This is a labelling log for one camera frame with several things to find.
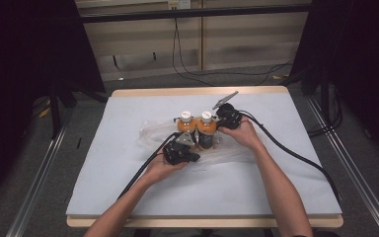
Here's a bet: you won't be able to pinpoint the person's left hand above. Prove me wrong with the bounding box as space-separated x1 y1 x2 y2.
142 153 190 186

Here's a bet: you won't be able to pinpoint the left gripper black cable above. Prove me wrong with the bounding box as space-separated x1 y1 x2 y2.
115 131 182 201

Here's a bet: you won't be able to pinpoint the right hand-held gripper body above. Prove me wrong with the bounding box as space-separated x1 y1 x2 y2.
211 90 244 130

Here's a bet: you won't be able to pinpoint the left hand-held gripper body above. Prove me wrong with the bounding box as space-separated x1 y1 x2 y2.
162 131 196 165

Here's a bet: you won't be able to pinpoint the black horizontal bar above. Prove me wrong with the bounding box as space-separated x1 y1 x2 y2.
79 4 312 24

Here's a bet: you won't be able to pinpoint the orange juice bottle dark label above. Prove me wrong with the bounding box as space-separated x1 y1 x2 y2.
195 110 219 152

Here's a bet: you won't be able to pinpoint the metal floor rail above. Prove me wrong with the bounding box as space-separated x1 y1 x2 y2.
305 95 379 237
5 108 76 237

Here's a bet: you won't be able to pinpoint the black curtain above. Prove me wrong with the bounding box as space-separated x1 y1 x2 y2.
289 0 379 166
0 0 107 212

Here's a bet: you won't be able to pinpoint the black floor cables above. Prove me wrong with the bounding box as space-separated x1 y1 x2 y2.
307 84 343 138

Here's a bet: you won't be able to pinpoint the wooden table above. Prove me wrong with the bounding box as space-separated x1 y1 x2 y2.
66 86 344 229

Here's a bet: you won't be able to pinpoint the black stand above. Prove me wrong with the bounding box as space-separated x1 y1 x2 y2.
300 63 333 132
46 78 77 140

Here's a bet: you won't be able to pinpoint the wall power outlet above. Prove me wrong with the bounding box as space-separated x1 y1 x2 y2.
167 0 191 10

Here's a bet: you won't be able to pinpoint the white table mat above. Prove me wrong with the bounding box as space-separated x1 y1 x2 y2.
66 92 342 217

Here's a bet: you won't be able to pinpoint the black wall cable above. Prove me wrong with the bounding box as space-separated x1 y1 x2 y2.
171 18 294 87

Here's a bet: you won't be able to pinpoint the yellow floor tape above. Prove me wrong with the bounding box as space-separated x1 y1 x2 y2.
38 98 51 119

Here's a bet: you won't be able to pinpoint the orange juice bottle white cap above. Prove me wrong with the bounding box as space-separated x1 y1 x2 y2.
176 110 198 153

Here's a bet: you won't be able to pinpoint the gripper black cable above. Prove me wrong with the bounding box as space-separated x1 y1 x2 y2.
238 110 341 202
115 131 182 201

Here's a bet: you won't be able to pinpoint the person's right hand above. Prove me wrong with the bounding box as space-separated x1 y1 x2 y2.
218 116 265 153

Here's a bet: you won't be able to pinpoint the clear plastic bag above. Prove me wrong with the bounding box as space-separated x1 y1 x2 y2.
136 118 262 166

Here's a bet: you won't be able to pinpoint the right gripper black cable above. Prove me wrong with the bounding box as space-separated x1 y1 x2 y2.
238 110 341 202

